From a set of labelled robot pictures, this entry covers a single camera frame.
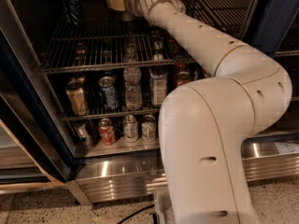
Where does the white plastic bin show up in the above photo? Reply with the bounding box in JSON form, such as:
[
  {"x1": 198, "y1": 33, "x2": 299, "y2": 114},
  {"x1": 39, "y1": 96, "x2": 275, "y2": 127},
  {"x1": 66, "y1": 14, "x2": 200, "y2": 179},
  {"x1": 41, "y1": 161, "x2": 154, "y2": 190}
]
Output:
[{"x1": 153, "y1": 186, "x2": 176, "y2": 224}]

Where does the white green can bottom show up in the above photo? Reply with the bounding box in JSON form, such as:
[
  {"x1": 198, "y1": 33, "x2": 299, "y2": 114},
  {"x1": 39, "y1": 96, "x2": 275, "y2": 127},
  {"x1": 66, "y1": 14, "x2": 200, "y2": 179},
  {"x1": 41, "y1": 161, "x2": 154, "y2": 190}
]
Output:
[{"x1": 141, "y1": 115, "x2": 156, "y2": 142}]

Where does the orange soda can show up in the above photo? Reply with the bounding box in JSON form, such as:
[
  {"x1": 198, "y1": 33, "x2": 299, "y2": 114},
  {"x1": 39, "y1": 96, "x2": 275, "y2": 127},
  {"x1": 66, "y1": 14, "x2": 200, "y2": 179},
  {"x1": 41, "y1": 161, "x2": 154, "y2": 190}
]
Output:
[{"x1": 176, "y1": 71, "x2": 192, "y2": 87}]

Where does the black cable on floor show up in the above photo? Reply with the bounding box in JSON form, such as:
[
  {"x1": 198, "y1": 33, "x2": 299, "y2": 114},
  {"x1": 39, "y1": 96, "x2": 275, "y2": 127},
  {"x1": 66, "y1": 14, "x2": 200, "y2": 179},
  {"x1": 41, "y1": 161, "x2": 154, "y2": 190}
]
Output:
[{"x1": 116, "y1": 203, "x2": 156, "y2": 224}]

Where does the open glass fridge door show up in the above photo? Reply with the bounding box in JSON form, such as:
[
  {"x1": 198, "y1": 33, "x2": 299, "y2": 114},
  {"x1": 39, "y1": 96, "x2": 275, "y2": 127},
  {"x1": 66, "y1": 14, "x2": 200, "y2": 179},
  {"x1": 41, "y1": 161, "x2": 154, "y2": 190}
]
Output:
[{"x1": 0, "y1": 71, "x2": 69, "y2": 194}]

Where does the silver can bottom left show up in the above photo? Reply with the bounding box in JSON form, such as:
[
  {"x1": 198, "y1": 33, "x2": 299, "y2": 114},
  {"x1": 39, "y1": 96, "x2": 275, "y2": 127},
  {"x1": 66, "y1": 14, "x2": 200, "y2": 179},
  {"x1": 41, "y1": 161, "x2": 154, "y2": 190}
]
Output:
[{"x1": 74, "y1": 120, "x2": 93, "y2": 146}]

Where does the blue Pepsi can top shelf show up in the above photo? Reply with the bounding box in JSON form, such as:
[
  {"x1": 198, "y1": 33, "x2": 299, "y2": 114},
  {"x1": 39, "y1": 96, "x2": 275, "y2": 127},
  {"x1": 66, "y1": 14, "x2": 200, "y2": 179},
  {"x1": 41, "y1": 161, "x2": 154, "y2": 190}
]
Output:
[{"x1": 62, "y1": 0, "x2": 83, "y2": 26}]

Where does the middle wire fridge shelf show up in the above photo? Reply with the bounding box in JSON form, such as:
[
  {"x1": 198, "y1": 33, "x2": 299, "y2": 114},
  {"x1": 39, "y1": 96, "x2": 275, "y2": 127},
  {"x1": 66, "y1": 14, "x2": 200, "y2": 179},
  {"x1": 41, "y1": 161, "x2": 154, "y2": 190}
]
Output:
[{"x1": 62, "y1": 63, "x2": 163, "y2": 122}]

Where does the blue pepsi can shelf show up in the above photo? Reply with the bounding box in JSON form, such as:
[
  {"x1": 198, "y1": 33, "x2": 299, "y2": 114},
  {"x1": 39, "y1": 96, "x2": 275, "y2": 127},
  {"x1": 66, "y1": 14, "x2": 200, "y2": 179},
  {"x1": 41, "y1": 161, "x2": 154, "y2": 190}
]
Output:
[
  {"x1": 98, "y1": 77, "x2": 119, "y2": 111},
  {"x1": 62, "y1": 0, "x2": 83, "y2": 26}
]

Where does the white labelled drink bottle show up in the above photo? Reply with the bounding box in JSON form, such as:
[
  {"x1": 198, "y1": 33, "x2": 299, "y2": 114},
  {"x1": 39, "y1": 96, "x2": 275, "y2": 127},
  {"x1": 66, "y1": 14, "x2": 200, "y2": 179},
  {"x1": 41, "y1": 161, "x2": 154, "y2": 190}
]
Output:
[{"x1": 149, "y1": 65, "x2": 167, "y2": 107}]

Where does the red can behind orange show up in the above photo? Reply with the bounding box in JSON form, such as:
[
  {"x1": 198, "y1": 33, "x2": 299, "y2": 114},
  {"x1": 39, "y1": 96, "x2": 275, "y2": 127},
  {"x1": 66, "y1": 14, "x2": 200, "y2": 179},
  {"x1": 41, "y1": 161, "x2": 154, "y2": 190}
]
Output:
[{"x1": 170, "y1": 55, "x2": 186, "y2": 89}]

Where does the gold can middle shelf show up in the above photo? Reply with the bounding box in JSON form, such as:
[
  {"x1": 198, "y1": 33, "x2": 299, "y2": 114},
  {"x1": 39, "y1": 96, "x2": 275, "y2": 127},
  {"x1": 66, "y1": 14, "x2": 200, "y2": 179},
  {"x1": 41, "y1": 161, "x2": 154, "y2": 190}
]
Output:
[{"x1": 65, "y1": 81, "x2": 89, "y2": 116}]

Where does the stainless steel fridge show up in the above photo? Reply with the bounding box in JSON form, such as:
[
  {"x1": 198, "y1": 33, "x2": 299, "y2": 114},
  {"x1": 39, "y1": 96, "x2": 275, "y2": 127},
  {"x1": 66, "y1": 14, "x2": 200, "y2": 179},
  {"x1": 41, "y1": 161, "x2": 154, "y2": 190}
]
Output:
[{"x1": 0, "y1": 0, "x2": 299, "y2": 206}]

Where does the top wire fridge shelf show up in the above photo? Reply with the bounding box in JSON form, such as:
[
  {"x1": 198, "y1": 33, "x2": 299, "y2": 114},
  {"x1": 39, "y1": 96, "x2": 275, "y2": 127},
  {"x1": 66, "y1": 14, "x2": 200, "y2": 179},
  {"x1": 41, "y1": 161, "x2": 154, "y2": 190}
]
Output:
[{"x1": 40, "y1": 0, "x2": 250, "y2": 74}]

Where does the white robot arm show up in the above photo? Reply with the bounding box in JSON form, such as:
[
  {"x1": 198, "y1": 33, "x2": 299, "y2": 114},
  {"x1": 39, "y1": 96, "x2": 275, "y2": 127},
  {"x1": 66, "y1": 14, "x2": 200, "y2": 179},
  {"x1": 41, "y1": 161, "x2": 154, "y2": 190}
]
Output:
[{"x1": 118, "y1": 0, "x2": 292, "y2": 224}]

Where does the silver green can bottom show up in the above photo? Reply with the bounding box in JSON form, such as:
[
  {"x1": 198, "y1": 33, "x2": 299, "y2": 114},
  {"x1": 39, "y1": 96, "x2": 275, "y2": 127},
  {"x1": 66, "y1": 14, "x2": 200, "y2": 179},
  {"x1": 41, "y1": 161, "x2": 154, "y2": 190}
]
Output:
[{"x1": 122, "y1": 115, "x2": 139, "y2": 143}]

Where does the clear plastic water bottle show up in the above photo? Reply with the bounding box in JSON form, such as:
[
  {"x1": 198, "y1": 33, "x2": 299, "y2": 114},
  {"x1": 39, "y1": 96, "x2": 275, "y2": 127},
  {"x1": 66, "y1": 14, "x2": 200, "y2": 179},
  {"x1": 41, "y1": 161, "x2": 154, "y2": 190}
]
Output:
[{"x1": 123, "y1": 45, "x2": 142, "y2": 110}]

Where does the wire fridge shelf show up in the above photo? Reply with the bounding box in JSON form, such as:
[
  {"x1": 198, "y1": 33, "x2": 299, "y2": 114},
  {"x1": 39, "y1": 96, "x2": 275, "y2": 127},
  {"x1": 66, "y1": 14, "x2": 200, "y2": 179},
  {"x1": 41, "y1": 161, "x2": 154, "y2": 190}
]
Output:
[
  {"x1": 40, "y1": 0, "x2": 250, "y2": 74},
  {"x1": 62, "y1": 63, "x2": 163, "y2": 122}
]

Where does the red Coke can bottom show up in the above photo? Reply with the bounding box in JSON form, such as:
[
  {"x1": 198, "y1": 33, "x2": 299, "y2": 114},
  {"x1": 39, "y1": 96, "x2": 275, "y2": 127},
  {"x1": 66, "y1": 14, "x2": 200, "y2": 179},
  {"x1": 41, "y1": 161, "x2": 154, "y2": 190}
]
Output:
[{"x1": 98, "y1": 119, "x2": 116, "y2": 146}]

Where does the blue Pepsi can middle shelf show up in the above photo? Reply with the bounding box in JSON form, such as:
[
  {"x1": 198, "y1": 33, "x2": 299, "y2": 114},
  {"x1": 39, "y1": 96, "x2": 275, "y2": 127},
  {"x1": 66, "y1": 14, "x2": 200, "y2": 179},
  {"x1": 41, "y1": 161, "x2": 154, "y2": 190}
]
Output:
[{"x1": 98, "y1": 77, "x2": 119, "y2": 111}]

